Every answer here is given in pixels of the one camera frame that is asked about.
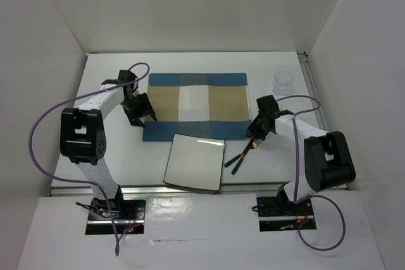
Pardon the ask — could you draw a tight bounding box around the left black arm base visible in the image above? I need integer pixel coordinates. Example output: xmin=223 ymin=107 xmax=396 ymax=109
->
xmin=75 ymin=199 xmax=146 ymax=235

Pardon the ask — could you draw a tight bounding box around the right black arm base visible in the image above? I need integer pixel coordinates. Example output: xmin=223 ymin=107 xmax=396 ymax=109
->
xmin=251 ymin=197 xmax=317 ymax=232

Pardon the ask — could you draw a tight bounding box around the gold fork green handle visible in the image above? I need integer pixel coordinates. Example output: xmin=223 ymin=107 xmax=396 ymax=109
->
xmin=231 ymin=138 xmax=262 ymax=175

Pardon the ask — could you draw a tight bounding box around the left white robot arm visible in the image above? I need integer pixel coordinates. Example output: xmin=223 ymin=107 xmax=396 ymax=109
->
xmin=60 ymin=69 xmax=157 ymax=219

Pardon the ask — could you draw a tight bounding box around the clear drinking glass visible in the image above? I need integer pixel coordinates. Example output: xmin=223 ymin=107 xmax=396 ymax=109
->
xmin=273 ymin=71 xmax=294 ymax=96

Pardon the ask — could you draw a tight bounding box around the blue beige white placemat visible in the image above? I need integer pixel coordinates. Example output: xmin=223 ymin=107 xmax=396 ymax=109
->
xmin=142 ymin=73 xmax=251 ymax=142

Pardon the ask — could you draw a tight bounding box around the gold knife green handle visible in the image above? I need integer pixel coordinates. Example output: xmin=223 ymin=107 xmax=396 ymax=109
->
xmin=224 ymin=138 xmax=256 ymax=168

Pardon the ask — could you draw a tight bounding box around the square white black-rimmed plate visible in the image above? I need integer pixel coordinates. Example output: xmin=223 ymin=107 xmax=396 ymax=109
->
xmin=163 ymin=134 xmax=225 ymax=191

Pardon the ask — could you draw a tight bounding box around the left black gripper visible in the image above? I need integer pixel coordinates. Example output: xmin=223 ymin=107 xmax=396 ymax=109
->
xmin=120 ymin=92 xmax=156 ymax=128

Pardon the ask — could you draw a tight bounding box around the aluminium rail frame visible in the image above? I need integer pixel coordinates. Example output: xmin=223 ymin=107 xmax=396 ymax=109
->
xmin=49 ymin=51 xmax=349 ymax=197

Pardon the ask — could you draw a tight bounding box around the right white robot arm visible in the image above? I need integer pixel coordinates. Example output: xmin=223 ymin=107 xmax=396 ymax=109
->
xmin=247 ymin=95 xmax=356 ymax=214

